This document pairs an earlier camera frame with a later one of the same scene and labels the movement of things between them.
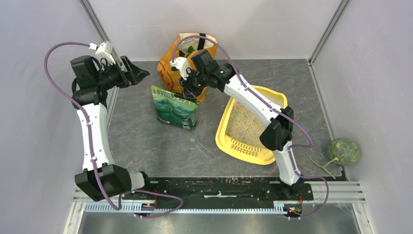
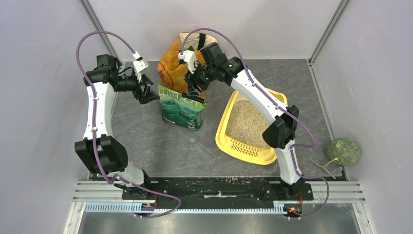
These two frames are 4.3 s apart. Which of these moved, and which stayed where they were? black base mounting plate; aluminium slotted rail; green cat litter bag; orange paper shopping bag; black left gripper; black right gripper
Moved: black left gripper; green cat litter bag
Stayed: black right gripper; black base mounting plate; aluminium slotted rail; orange paper shopping bag
